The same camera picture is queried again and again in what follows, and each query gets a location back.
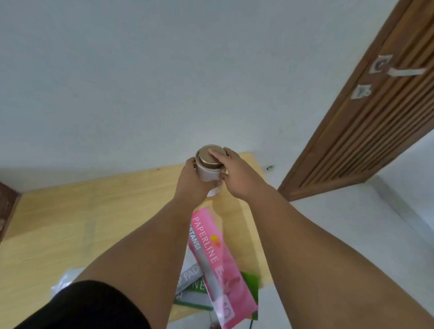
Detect brown slatted wooden door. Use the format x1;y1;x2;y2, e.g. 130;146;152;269
277;0;434;202

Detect silver door handle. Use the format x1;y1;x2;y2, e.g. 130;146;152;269
370;54;428;78

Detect person's left forearm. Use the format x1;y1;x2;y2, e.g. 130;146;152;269
73;198;208;329

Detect grey pad box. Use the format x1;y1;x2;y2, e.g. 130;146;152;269
176;263;205;296

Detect clear plastic bag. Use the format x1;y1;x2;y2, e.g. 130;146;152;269
50;267;86;296

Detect person's right forearm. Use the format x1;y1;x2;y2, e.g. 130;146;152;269
237;185;434;329

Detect silver keyhole plate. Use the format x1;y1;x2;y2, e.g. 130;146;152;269
351;84;372;100

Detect pink receipt book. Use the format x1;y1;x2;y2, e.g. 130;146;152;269
187;208;259;329

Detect person's black clothing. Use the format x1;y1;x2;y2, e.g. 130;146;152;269
14;280;152;329

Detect person's right hand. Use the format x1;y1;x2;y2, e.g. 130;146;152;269
208;147;272;201

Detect silver tin can gold lid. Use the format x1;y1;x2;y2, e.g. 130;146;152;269
193;145;228;197

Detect person's left hand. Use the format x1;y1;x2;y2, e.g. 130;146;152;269
173;157;223;208

